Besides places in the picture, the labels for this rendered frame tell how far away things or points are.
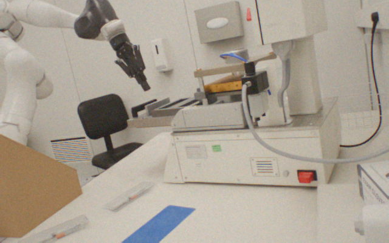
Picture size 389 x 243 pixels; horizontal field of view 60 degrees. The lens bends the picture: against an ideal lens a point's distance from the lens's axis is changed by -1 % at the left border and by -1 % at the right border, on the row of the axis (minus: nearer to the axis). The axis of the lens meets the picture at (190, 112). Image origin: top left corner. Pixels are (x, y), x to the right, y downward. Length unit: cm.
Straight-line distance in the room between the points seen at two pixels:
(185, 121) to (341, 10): 170
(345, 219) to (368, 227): 49
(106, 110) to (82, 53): 61
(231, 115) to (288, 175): 23
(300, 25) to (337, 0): 166
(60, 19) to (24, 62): 32
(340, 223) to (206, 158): 47
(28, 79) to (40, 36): 217
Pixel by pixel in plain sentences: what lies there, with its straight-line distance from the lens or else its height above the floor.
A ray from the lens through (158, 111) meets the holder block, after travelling 119.
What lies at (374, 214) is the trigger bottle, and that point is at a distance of 27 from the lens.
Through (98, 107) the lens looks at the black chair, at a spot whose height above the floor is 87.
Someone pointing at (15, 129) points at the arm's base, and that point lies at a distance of 130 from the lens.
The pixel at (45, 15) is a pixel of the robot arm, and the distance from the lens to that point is 155.
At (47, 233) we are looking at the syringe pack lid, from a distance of 105.
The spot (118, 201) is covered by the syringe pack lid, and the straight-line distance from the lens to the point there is 109.
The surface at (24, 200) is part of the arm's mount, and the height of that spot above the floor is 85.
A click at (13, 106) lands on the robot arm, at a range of 133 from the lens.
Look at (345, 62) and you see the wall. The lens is 256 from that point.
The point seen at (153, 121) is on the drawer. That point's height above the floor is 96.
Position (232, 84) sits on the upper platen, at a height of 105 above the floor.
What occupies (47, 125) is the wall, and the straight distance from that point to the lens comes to 366.
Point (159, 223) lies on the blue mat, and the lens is 94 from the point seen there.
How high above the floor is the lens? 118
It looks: 10 degrees down
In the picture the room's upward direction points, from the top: 11 degrees counter-clockwise
